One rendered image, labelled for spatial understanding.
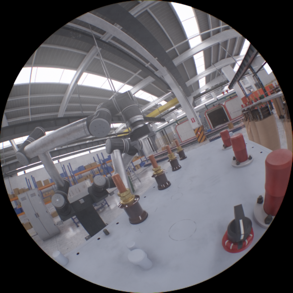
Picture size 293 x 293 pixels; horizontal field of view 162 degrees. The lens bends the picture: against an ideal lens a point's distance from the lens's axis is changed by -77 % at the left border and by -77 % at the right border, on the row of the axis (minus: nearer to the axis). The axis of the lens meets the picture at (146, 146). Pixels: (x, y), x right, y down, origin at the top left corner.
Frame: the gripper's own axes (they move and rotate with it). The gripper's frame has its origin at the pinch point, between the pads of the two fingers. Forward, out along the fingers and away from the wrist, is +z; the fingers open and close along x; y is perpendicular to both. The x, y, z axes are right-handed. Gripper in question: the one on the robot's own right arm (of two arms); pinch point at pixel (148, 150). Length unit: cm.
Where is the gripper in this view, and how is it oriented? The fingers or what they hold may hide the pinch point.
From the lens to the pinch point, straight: 58.6
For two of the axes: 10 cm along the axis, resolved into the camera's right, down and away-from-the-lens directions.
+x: 8.3, -3.9, -4.0
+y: -3.7, 1.4, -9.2
